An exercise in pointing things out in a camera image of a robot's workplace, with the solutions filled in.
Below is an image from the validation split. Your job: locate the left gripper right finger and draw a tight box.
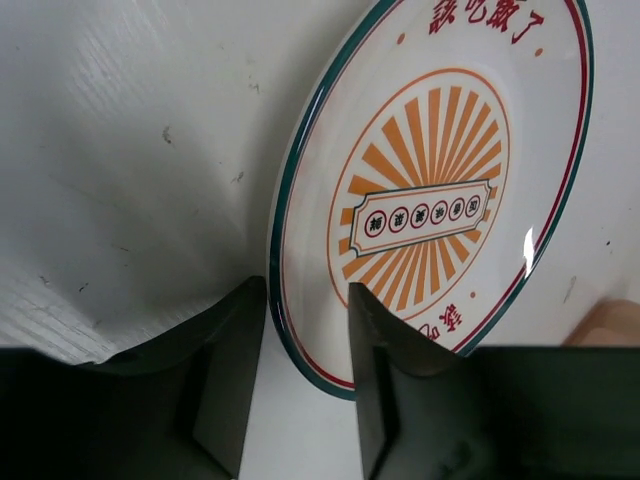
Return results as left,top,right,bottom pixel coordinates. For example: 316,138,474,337
348,283,639,479

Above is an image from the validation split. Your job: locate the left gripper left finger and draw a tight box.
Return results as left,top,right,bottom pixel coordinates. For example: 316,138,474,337
1,276,266,479

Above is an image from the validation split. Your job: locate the plate with orange sunburst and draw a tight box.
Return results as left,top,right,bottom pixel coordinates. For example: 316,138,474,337
267,1,595,400

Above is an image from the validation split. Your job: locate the white and pink dish rack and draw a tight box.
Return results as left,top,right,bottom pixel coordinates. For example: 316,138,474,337
564,299,640,347

